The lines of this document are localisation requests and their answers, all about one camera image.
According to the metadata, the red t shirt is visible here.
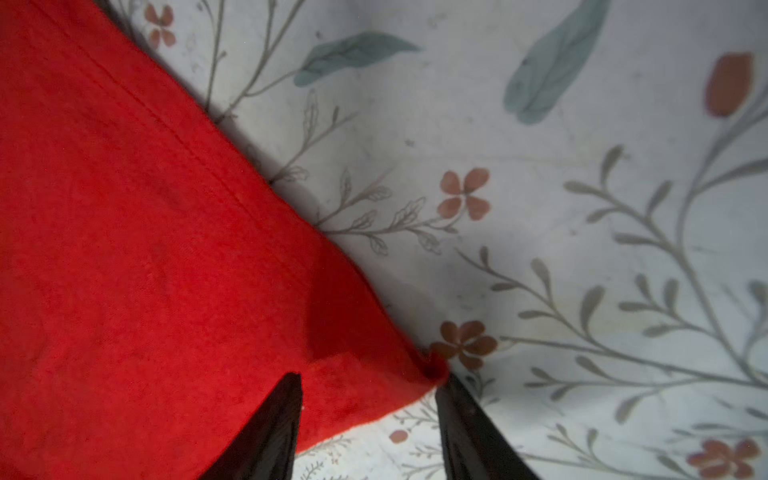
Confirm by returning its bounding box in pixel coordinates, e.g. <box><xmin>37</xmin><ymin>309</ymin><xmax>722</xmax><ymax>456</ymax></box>
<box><xmin>1</xmin><ymin>1</ymin><xmax>448</xmax><ymax>479</ymax></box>

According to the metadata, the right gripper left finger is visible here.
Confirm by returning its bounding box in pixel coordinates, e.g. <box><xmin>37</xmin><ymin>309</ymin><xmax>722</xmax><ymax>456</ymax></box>
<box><xmin>200</xmin><ymin>372</ymin><xmax>303</xmax><ymax>480</ymax></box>

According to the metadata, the floral table cloth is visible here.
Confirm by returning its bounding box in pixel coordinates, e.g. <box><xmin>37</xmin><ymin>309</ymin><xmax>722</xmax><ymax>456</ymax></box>
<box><xmin>103</xmin><ymin>1</ymin><xmax>767</xmax><ymax>479</ymax></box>

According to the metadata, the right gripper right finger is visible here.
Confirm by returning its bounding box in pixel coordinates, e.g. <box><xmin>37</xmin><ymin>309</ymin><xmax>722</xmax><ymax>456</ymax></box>
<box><xmin>435</xmin><ymin>374</ymin><xmax>538</xmax><ymax>480</ymax></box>

